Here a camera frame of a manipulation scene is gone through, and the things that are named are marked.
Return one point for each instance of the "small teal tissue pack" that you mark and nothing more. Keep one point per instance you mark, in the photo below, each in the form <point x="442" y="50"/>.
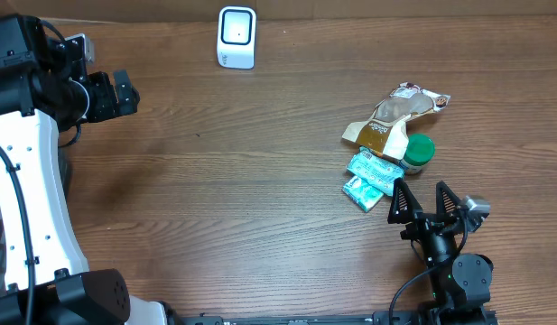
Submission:
<point x="362" y="193"/>

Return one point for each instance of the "white barcode scanner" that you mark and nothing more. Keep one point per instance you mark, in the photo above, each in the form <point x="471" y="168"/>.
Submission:
<point x="236" y="37"/>

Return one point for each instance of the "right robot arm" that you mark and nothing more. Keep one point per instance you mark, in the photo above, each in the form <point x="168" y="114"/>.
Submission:
<point x="460" y="282"/>

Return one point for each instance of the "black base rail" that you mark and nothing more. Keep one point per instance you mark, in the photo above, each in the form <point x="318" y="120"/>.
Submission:
<point x="377" y="318"/>

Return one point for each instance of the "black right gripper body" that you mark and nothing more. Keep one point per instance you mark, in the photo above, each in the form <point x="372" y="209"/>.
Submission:
<point x="423" y="223"/>

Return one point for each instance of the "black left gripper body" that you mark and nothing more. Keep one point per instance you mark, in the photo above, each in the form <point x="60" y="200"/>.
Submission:
<point x="102" y="99"/>

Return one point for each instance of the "brown beige snack pouch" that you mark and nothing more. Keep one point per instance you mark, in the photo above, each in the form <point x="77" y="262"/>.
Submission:
<point x="384" y="132"/>

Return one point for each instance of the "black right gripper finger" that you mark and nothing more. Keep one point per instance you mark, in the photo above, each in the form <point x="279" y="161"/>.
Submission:
<point x="447" y="203"/>
<point x="404" y="207"/>

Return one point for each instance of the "green lid jar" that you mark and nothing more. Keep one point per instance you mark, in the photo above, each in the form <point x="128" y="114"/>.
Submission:
<point x="419" y="152"/>

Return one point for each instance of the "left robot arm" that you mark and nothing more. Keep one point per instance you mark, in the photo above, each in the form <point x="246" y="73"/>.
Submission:
<point x="45" y="89"/>

